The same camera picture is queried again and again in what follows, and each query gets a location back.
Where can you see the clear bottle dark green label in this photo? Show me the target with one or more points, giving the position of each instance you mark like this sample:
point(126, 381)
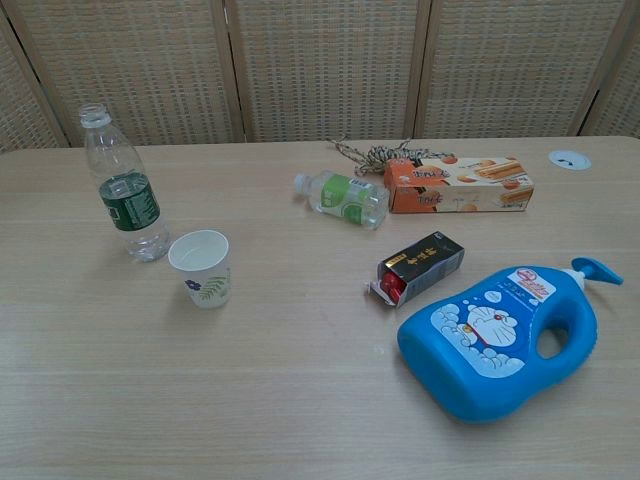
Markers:
point(131, 202)

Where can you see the white paper cup floral print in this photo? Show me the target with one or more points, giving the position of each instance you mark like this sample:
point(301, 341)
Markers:
point(206, 291)

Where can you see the small bottle light green label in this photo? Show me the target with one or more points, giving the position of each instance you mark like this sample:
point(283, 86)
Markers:
point(345, 197)

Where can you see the red item inside black carton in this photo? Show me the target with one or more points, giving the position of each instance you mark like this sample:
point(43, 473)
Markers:
point(392, 286)

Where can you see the bundle of striped twine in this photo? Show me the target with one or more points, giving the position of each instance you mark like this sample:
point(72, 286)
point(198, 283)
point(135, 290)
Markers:
point(372, 159)

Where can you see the black carton gold lettering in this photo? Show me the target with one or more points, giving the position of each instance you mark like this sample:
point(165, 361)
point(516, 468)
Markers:
point(431, 259)

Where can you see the orange egg roll snack box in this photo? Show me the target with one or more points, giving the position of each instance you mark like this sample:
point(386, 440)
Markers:
point(450, 196)

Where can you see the woven rattan screen panel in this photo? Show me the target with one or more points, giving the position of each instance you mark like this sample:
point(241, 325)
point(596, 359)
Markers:
point(500, 70)
point(140, 75)
point(325, 70)
point(20, 110)
point(620, 100)

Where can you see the blue cartoon pump detergent bottle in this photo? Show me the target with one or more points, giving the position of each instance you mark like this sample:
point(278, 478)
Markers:
point(450, 360)

